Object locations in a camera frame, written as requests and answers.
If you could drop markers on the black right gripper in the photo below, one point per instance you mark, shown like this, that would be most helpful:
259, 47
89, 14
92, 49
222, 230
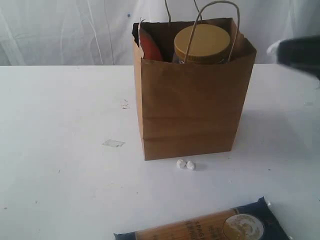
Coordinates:
302, 54

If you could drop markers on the nut jar gold lid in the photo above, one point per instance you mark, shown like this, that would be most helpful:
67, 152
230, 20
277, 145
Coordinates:
210, 45

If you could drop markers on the brown paper bag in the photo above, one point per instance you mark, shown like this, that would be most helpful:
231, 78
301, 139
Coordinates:
190, 109

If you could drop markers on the brown red paper pouch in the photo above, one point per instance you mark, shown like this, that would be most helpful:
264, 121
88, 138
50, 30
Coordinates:
148, 48

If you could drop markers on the spaghetti packet dark blue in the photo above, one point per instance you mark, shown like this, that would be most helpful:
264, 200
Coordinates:
254, 221

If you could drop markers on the clear tape scrap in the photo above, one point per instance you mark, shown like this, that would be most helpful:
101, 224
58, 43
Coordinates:
113, 143

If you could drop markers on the white backdrop curtain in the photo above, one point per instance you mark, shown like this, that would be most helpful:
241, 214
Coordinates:
98, 32

